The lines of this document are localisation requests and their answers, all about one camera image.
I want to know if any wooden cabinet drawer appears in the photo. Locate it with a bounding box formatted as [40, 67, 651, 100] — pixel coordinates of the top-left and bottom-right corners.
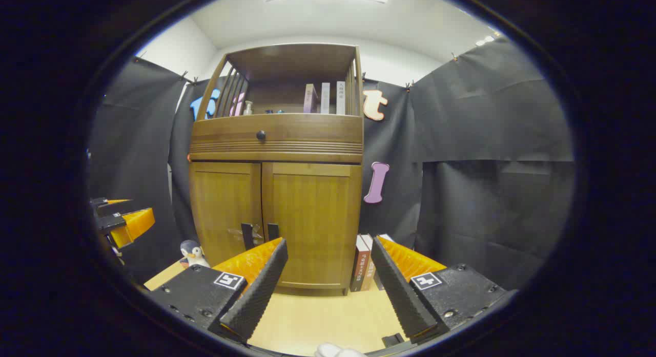
[191, 114, 363, 154]

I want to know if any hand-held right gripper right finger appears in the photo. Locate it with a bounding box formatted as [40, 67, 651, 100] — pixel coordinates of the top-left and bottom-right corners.
[370, 236, 518, 345]

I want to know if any wooden double-door shoe cabinet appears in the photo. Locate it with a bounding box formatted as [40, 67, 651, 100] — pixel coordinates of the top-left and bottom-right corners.
[189, 43, 364, 296]

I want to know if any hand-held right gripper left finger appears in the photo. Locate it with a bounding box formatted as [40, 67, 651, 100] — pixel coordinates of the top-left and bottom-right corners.
[149, 238, 289, 343]

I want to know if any brown book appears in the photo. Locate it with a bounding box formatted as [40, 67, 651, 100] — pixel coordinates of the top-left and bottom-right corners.
[350, 234, 371, 292]

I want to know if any wooden shoe cabinet door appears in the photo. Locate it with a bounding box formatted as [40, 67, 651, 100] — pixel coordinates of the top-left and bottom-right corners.
[190, 161, 263, 269]
[262, 162, 362, 291]

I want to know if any penguin plush toy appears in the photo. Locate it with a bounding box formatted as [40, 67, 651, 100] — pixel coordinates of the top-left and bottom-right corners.
[179, 240, 211, 269]

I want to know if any black backdrop cloth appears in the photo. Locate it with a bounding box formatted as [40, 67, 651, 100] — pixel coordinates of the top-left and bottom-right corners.
[87, 37, 575, 291]

